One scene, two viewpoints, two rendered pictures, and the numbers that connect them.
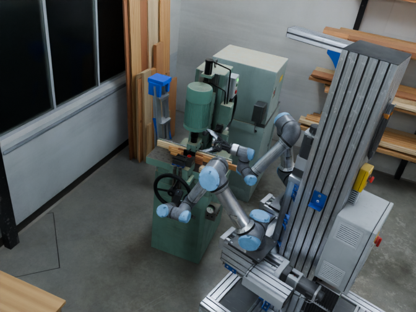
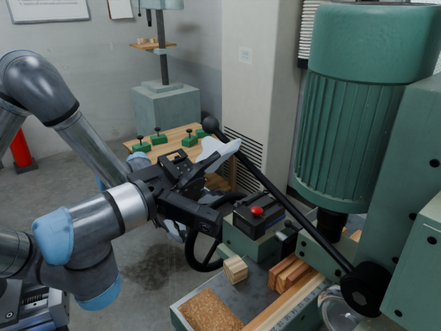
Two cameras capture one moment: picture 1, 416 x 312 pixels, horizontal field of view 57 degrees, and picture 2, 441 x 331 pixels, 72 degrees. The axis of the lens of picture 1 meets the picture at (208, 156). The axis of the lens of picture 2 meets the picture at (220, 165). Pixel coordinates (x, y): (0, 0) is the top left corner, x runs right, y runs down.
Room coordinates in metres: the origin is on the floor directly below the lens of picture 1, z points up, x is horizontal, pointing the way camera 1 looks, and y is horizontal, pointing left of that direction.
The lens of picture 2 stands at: (2.51, -0.41, 1.49)
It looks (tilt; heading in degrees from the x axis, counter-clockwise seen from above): 30 degrees down; 124
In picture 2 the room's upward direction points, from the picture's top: straight up
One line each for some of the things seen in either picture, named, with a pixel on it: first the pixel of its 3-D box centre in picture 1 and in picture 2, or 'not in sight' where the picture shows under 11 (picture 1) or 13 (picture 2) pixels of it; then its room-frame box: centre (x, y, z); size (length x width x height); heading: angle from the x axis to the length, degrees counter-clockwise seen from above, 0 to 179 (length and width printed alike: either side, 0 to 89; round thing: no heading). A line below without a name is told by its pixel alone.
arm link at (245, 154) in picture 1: (245, 153); (79, 230); (2.13, -0.24, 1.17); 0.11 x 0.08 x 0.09; 74
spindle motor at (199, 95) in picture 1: (197, 107); (356, 109); (2.42, 0.12, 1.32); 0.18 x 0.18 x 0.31
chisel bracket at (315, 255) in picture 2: (194, 145); (331, 257); (2.44, 0.11, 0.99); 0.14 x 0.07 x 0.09; 164
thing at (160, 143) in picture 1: (193, 153); (326, 278); (2.44, 0.11, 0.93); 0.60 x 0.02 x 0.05; 74
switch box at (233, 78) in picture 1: (232, 85); not in sight; (2.69, -0.10, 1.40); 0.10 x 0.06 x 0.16; 164
